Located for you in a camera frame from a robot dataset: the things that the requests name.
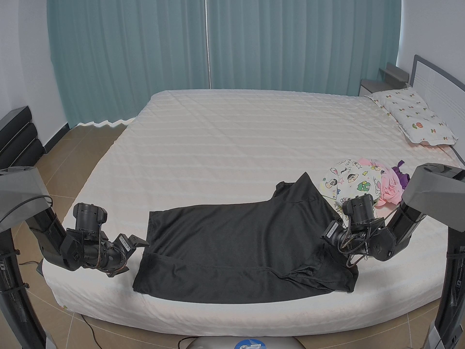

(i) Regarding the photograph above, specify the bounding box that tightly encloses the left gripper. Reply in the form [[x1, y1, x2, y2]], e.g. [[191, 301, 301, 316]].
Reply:
[[116, 233, 150, 256]]

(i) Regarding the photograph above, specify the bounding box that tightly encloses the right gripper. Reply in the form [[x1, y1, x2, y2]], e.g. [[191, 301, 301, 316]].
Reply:
[[323, 221, 344, 248]]

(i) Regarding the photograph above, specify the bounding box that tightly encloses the black T-shirt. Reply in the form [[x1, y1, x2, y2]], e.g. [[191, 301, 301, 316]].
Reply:
[[132, 172, 360, 303]]

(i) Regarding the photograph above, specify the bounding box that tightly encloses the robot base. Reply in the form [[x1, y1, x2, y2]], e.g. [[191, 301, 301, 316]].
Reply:
[[177, 335, 304, 349]]

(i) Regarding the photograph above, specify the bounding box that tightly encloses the white printed pyjama top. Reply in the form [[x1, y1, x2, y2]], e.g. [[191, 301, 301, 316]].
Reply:
[[319, 157, 386, 224]]

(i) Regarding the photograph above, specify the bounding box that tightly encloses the pink garment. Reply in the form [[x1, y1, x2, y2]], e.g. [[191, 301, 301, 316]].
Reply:
[[358, 157, 404, 208]]

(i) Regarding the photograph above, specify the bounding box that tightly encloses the purple garment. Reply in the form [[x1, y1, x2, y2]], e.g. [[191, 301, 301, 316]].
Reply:
[[392, 160, 411, 192]]

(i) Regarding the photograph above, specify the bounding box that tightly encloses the bed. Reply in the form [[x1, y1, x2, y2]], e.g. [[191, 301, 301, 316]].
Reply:
[[42, 54, 465, 337]]

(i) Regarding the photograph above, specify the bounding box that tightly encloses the white printed pillow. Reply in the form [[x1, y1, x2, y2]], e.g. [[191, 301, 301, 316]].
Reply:
[[364, 87, 456, 146]]

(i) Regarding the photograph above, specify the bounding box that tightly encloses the grey bedside table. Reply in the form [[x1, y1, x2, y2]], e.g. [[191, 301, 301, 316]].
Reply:
[[360, 63, 410, 96]]

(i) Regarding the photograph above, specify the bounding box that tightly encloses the black chest of drawers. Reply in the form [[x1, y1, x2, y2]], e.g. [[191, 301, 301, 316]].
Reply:
[[0, 106, 40, 170]]

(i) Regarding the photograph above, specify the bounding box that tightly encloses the black cable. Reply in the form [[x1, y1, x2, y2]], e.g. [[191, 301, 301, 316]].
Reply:
[[81, 315, 99, 349], [0, 195, 53, 224]]

